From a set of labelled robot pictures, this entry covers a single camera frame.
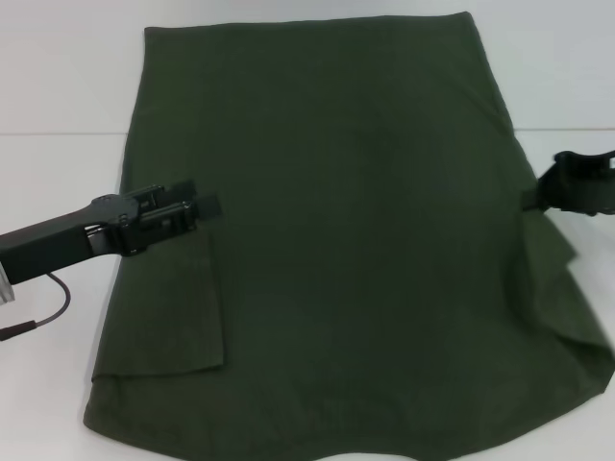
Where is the left arm cable with plug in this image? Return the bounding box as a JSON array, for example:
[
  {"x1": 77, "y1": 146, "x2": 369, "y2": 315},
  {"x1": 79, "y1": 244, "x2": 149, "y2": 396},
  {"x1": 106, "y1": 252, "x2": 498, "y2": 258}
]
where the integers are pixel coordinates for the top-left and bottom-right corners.
[{"x1": 0, "y1": 272, "x2": 73, "y2": 342}]

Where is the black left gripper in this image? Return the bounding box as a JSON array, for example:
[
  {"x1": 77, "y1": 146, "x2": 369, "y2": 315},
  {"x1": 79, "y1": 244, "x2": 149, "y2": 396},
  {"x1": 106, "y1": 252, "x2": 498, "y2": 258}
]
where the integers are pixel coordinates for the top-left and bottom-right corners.
[{"x1": 0, "y1": 179, "x2": 223, "y2": 286}]

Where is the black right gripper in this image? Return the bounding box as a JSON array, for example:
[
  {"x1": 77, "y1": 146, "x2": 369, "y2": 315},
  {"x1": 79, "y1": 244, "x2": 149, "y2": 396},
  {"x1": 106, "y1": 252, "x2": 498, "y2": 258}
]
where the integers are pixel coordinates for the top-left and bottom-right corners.
[{"x1": 522, "y1": 149, "x2": 615, "y2": 218}]

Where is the dark green t-shirt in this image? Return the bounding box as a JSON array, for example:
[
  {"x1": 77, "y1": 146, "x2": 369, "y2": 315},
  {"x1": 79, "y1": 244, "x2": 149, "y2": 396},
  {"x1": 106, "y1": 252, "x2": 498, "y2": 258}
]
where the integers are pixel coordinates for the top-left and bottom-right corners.
[{"x1": 81, "y1": 12, "x2": 615, "y2": 461}]

